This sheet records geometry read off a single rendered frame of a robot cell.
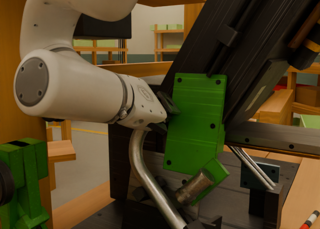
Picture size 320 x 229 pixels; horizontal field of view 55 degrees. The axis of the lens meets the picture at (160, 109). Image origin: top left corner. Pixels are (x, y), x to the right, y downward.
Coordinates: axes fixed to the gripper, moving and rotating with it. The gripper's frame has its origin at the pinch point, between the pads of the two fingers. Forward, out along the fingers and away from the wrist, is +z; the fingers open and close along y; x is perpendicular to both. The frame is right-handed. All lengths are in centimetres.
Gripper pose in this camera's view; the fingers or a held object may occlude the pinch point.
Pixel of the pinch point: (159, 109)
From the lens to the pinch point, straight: 64.3
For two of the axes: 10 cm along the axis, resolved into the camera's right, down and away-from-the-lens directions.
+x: -7.0, 6.4, 3.2
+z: 4.9, 1.1, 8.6
